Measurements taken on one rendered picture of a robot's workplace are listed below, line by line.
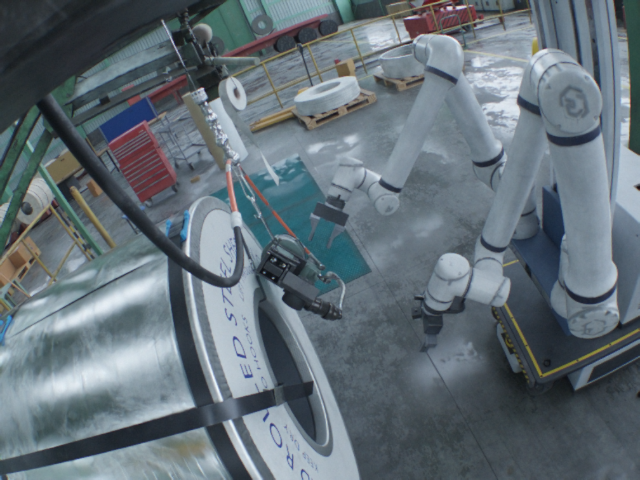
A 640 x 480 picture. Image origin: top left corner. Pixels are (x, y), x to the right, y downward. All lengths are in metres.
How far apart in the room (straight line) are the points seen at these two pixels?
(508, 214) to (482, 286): 0.20
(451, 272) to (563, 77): 0.56
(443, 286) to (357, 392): 1.10
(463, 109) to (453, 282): 0.72
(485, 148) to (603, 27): 0.76
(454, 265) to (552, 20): 0.82
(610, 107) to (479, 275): 0.61
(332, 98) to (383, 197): 4.57
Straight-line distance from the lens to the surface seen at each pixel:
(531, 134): 0.89
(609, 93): 1.11
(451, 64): 1.22
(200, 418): 0.59
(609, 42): 1.08
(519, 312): 1.71
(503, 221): 1.01
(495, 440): 1.75
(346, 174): 1.36
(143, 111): 9.88
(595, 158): 0.77
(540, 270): 1.47
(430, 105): 1.23
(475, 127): 1.49
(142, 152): 5.90
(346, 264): 2.65
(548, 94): 0.67
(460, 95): 1.42
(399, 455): 1.77
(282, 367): 1.43
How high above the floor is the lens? 1.66
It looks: 33 degrees down
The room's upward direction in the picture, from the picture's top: 25 degrees counter-clockwise
